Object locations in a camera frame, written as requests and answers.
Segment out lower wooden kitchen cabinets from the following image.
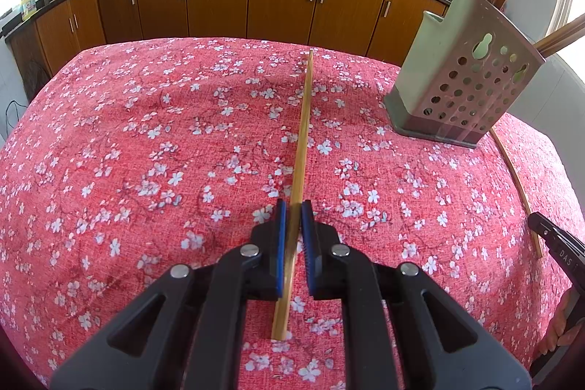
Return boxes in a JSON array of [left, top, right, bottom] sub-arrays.
[[7, 0, 447, 97]]

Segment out right hand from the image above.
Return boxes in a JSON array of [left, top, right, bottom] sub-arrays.
[[535, 288, 582, 357]]

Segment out pink floral tablecloth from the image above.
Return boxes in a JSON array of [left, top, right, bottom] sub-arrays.
[[1, 39, 584, 382]]

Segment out perforated utensil holder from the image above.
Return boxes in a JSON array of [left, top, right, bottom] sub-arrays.
[[384, 0, 545, 148]]

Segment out right window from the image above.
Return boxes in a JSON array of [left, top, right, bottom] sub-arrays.
[[546, 0, 585, 79]]

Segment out yellow detergent bottle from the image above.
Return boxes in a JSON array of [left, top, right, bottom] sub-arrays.
[[21, 0, 37, 21]]

